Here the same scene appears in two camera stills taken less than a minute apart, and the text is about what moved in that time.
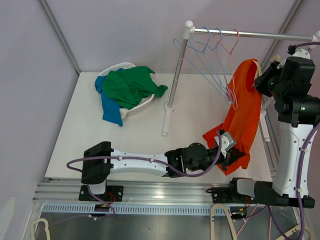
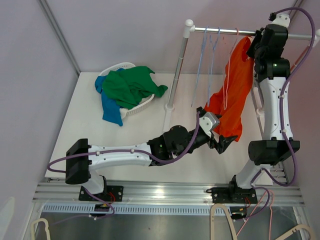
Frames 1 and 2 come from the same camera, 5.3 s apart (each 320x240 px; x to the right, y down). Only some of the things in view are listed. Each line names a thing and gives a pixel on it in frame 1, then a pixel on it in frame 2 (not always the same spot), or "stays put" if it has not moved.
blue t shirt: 110,110 stays put
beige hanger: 46,228 stays put
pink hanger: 234,104 → 225,89
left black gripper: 232,156 → 223,143
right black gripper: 260,82 → 258,37
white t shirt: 123,112 stays put
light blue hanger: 227,88 → 212,51
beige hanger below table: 228,217 stays put
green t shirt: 131,86 stays put
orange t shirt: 242,117 → 228,102
